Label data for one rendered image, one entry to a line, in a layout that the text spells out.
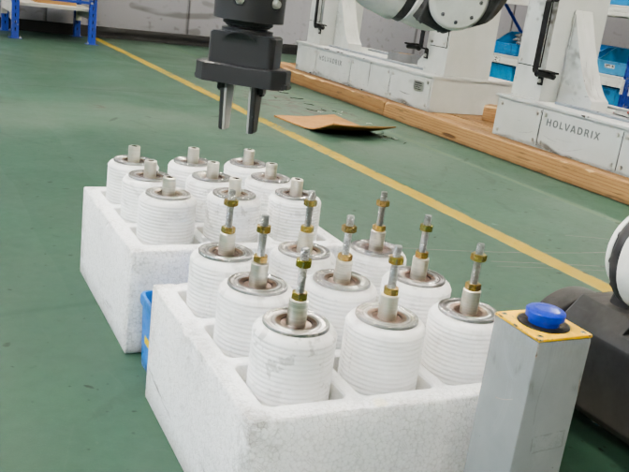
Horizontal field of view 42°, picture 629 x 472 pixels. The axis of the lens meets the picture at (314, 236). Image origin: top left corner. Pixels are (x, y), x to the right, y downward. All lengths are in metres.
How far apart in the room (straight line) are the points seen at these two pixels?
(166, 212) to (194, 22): 6.17
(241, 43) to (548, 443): 0.58
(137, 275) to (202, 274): 0.26
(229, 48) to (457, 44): 3.34
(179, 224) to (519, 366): 0.69
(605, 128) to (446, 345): 2.45
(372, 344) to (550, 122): 2.73
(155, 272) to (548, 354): 0.71
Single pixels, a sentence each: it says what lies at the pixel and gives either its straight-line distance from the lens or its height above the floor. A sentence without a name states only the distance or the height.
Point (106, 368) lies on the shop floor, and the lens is 1.34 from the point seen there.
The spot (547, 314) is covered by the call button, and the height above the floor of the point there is 0.33.
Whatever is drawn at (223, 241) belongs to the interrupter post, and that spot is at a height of 0.27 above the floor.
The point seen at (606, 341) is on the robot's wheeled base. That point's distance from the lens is 1.27.
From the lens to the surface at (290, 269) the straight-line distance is 1.12.
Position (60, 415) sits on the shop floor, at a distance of 1.21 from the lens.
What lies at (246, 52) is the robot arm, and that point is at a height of 0.52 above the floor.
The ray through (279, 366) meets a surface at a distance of 0.88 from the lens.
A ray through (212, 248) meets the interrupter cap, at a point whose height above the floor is 0.25.
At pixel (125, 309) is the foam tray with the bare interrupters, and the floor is 0.08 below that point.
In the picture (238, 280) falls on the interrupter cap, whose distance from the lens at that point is 1.01.
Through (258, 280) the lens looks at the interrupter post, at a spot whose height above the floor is 0.26.
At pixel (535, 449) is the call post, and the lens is 0.89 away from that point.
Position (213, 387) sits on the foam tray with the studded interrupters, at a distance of 0.95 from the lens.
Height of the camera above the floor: 0.61
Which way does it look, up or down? 17 degrees down
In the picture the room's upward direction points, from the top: 8 degrees clockwise
